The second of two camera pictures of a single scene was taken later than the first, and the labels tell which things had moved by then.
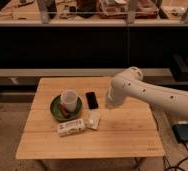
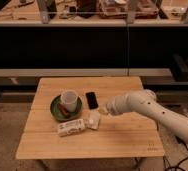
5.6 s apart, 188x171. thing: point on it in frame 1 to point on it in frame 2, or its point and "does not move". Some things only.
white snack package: [71, 127] does not move
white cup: [69, 99] does not move
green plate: [58, 114] does not move
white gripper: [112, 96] to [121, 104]
